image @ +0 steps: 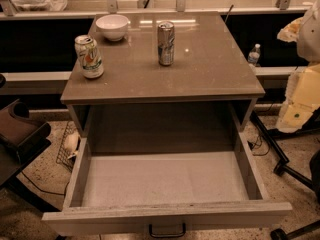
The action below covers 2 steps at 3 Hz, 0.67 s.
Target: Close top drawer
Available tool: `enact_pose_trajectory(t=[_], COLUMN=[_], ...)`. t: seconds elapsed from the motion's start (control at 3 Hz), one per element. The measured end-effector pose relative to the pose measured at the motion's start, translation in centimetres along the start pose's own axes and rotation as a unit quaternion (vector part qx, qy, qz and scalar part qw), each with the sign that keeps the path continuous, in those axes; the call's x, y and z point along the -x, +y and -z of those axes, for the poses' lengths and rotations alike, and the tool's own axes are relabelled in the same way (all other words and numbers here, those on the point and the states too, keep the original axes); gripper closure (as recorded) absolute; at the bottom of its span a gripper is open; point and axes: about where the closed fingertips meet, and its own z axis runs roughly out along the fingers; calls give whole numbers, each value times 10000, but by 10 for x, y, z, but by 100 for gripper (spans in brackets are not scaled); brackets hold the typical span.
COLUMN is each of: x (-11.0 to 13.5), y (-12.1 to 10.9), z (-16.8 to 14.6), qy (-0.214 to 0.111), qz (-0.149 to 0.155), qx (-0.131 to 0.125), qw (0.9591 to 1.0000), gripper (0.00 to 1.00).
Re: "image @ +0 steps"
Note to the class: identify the white ceramic bowl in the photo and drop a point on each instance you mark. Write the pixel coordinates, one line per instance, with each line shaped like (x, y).
(113, 27)

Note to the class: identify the clear plastic water bottle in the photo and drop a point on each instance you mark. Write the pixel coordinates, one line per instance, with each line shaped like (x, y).
(254, 55)

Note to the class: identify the tall silver drink can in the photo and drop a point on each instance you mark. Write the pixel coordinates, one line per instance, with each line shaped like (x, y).
(166, 37)

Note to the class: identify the black stand legs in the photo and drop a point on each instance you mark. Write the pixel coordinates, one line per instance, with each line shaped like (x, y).
(283, 167)

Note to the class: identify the dark chair on left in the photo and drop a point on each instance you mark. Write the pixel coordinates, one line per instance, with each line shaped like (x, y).
(22, 139)

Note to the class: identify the green white soda can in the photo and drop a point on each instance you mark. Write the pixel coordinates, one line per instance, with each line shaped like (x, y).
(88, 56)

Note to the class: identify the black drawer handle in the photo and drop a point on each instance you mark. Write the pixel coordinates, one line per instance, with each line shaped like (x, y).
(169, 235)

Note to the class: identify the grey top drawer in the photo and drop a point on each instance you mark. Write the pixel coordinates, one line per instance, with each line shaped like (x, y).
(110, 194)

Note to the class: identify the wire mesh basket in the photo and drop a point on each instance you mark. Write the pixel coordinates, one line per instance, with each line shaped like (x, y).
(69, 147)

